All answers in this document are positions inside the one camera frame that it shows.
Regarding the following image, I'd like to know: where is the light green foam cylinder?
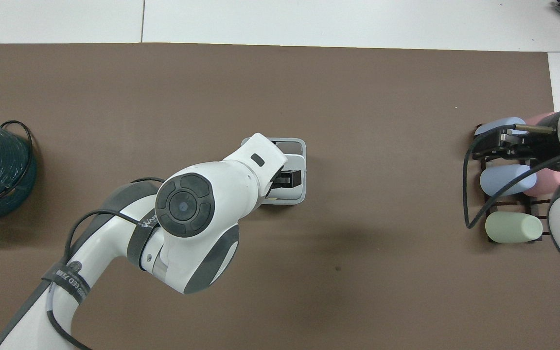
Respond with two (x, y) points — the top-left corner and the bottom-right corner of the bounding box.
(485, 211), (543, 244)

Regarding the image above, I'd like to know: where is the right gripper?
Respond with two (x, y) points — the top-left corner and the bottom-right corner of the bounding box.
(472, 113), (560, 172)

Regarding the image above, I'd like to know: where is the black cable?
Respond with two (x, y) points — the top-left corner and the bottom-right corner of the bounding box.
(463, 124), (560, 229)
(47, 209), (145, 350)
(0, 120), (35, 212)

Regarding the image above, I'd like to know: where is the pink foam cylinder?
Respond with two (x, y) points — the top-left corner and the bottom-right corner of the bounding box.
(522, 112), (560, 198)

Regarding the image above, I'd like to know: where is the light blue foam cylinder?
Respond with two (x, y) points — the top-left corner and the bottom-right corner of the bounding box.
(474, 117), (527, 138)
(479, 164), (538, 197)

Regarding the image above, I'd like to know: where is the small grey trash can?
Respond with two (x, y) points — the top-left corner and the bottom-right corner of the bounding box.
(240, 137), (307, 205)

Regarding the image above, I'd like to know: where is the dark brown rack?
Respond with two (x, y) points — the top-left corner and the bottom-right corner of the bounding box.
(472, 146), (553, 244)

